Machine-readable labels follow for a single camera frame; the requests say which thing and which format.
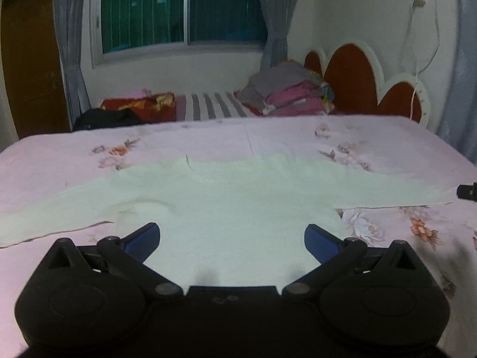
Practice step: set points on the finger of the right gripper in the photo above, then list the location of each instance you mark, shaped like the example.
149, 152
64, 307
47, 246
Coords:
467, 192

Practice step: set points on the white knit sweater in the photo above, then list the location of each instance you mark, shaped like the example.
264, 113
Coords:
236, 223

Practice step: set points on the striped grey white mattress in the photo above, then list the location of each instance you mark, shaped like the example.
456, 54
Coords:
209, 106

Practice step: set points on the window with white frame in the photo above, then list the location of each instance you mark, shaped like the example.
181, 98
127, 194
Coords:
127, 29

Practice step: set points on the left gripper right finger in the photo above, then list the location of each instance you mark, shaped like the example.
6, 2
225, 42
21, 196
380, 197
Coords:
337, 258

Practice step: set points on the grey curtain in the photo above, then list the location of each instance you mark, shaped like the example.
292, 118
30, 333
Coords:
277, 15
68, 25

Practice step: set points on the pile of folded clothes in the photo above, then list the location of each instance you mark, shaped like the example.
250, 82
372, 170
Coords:
289, 89

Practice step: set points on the grey left curtain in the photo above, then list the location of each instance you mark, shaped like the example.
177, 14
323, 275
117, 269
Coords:
68, 25

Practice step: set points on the black bag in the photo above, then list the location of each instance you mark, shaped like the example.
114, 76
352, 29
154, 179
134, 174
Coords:
98, 118

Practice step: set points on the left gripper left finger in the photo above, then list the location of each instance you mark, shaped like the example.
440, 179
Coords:
125, 258

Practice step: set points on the red white scalloped headboard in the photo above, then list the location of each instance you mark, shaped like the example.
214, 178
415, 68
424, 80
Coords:
359, 87

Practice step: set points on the grey right curtain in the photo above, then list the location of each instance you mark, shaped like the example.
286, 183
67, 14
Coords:
277, 15

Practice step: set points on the brown wooden wardrobe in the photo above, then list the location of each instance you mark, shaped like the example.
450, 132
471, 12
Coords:
32, 68

